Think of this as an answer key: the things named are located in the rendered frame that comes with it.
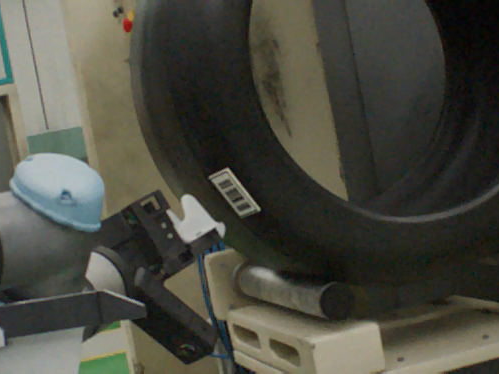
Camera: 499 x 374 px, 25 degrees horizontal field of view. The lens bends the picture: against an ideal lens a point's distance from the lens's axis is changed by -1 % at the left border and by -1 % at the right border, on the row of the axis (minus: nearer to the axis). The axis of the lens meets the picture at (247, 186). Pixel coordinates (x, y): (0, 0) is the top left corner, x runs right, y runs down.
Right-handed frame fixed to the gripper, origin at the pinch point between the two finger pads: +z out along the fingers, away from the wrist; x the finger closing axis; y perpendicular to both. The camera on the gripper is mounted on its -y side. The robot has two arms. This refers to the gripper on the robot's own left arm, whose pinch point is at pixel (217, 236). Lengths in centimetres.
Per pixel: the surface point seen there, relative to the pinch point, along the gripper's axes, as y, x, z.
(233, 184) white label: 4.0, -0.2, 7.3
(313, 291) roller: -11.7, 3.0, 14.4
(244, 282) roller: -7.9, 24.1, 31.6
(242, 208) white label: 1.1, 1.3, 8.5
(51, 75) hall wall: 197, 590, 698
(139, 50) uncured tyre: 24.6, 8.2, 17.3
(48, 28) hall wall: 235, 572, 708
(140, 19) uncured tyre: 28.1, 7.0, 19.5
